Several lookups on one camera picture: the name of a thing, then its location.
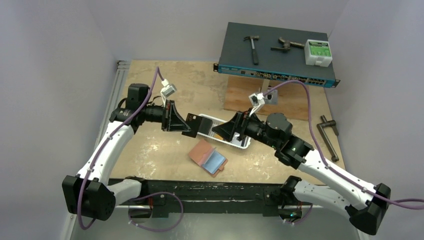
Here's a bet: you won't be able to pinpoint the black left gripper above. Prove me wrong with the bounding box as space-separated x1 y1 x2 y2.
141 99 191 132

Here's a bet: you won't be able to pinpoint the tan leather card holder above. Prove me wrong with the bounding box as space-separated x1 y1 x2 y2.
188 139 228 178

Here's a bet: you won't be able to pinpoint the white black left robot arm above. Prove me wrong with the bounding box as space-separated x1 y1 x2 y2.
62 83 192 222

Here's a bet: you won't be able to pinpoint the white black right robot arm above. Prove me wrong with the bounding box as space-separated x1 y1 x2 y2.
211 111 391 236

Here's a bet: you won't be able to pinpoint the gold magnetic stripe card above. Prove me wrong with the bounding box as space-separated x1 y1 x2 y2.
214 133 224 140

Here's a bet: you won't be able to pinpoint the white plastic basket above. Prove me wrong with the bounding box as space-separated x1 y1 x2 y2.
197 114 251 150

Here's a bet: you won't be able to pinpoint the plywood board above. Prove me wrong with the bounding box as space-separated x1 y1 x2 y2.
223 75 308 121

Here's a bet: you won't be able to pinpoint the small hammer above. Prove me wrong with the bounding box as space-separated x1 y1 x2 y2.
243 35 260 66

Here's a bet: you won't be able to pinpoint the white green electrical box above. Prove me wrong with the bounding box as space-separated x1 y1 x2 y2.
304 39 333 67

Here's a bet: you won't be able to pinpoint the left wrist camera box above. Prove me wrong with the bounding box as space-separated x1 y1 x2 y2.
160 79 177 105

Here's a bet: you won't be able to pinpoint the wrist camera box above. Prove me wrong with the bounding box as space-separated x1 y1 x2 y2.
248 92 265 117
160 79 177 105

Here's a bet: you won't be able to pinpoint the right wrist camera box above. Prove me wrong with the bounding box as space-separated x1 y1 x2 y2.
248 92 265 117

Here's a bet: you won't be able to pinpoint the grey metal stand bracket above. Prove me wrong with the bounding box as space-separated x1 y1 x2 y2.
259 79 278 105

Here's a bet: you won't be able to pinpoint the aluminium frame rails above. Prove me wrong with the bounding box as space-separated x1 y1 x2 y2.
59 60 371 240

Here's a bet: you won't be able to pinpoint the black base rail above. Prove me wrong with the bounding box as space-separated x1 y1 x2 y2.
123 176 310 221

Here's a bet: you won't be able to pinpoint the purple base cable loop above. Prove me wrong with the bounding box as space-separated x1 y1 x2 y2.
127 190 186 233

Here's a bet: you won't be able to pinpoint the metal crank handle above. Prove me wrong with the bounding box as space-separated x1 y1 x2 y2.
316 115 340 162

